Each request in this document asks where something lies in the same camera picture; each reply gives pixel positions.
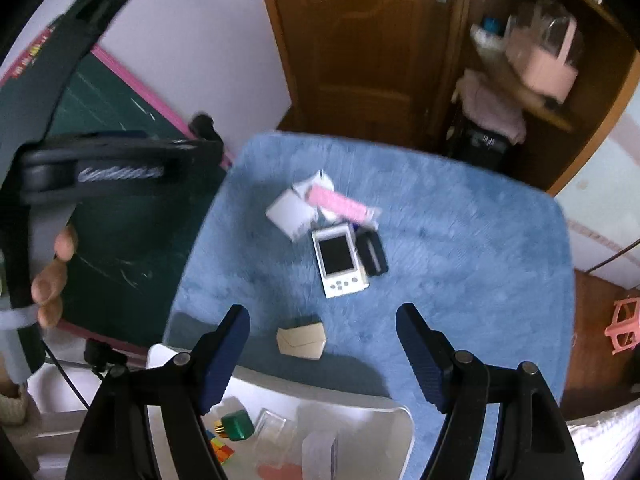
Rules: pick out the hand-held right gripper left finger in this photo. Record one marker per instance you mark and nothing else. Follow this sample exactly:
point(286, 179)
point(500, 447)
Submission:
point(225, 360)

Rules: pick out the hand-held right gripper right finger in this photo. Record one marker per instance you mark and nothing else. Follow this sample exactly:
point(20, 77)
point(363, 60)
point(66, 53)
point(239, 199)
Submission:
point(425, 355)

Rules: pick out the green bottle with gold cap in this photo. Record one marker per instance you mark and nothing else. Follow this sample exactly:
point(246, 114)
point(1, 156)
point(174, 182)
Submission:
point(237, 426)

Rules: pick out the beige paper box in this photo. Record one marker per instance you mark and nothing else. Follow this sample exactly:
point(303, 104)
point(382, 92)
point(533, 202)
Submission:
point(302, 342)

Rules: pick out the clear blister pack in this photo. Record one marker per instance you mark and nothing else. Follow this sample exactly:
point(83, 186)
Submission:
point(274, 430)

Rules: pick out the colourful puzzle cube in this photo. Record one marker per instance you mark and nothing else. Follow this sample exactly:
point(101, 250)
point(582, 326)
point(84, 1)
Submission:
point(222, 447)

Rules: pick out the white plastic tray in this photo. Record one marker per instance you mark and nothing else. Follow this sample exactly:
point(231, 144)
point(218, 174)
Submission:
point(350, 425)

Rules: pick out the pink oval case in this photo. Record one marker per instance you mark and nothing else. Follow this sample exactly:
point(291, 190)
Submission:
point(280, 472)

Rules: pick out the clear plastic box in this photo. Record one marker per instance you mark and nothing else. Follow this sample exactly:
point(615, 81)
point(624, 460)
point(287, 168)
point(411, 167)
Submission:
point(320, 457)

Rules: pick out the person's left hand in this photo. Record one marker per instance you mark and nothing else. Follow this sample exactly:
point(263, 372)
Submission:
point(50, 285)

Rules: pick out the blue plush blanket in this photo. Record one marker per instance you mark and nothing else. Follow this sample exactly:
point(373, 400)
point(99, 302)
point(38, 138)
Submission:
point(450, 260)

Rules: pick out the black chalkboard knob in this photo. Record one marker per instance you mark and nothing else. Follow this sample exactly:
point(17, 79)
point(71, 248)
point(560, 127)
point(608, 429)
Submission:
point(205, 127)

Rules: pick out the small black case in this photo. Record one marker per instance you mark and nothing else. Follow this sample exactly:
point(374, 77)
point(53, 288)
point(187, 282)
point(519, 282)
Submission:
point(374, 255)

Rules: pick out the white handheld game console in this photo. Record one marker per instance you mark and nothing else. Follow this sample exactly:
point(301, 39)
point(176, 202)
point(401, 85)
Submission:
point(337, 260)

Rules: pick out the small white box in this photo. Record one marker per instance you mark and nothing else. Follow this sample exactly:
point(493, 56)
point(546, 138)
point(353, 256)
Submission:
point(290, 215)

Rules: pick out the pink packet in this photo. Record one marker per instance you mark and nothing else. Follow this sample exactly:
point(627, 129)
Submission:
point(340, 204)

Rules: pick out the white storage box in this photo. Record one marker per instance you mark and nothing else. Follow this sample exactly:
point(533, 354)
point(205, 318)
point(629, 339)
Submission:
point(55, 435)

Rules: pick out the pink plastic stool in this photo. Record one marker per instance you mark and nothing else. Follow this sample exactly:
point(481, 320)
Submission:
point(625, 327)

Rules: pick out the white textured cushion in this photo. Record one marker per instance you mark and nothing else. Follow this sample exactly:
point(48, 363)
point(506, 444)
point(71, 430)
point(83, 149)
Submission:
point(610, 445)

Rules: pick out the black bag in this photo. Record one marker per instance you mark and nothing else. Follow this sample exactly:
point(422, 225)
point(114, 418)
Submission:
point(477, 145)

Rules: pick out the pale floral wardrobe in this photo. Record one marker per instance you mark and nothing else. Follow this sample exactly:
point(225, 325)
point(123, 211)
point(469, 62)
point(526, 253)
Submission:
point(605, 200)

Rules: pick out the pink folded cloth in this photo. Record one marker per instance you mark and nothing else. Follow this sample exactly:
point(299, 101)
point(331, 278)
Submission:
point(490, 105)

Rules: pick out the brown wooden door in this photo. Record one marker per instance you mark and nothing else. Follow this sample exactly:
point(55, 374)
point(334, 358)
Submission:
point(360, 50)

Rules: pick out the brown wooden shelf cabinet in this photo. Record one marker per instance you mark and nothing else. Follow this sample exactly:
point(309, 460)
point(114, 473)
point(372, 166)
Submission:
point(590, 125)

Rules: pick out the pink basket with clear lid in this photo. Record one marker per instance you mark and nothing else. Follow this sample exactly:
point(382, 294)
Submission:
point(545, 70)

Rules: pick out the white tissue packet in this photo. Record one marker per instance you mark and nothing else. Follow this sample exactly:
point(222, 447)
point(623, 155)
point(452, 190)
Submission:
point(485, 37)

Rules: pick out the blue jar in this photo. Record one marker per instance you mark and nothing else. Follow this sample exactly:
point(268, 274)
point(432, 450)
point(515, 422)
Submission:
point(492, 26)

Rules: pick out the green chalkboard with pink frame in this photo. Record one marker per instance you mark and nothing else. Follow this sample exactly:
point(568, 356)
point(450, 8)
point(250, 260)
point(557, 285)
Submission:
point(130, 250)

